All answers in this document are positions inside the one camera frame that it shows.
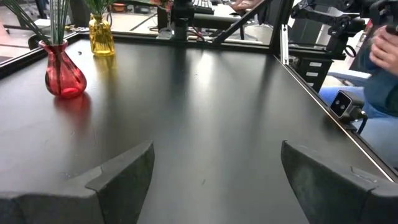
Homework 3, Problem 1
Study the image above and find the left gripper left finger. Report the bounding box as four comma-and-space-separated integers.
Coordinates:
0, 140, 155, 224

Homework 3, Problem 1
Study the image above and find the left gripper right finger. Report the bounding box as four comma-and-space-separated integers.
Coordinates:
281, 140, 398, 224

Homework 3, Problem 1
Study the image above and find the red glass vase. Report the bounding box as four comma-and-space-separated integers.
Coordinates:
39, 39, 88, 100

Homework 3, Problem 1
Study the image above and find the yellow glass vase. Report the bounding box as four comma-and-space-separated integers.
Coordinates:
88, 14, 116, 57

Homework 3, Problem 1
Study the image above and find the person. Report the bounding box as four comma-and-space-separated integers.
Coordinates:
317, 18, 398, 170

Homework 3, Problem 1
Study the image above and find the black drawer unit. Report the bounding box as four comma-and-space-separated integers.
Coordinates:
297, 57, 333, 93

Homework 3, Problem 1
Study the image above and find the person's hand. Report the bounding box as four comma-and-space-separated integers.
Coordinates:
229, 0, 261, 12
369, 25, 398, 76

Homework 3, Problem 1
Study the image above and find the grey keyboard shelf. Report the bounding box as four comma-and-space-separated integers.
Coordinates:
192, 2, 246, 31

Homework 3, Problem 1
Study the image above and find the black keyboard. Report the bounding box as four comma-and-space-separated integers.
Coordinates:
192, 0, 216, 16

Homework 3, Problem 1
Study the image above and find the black table-level camera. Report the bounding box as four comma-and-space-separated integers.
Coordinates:
328, 90, 365, 124

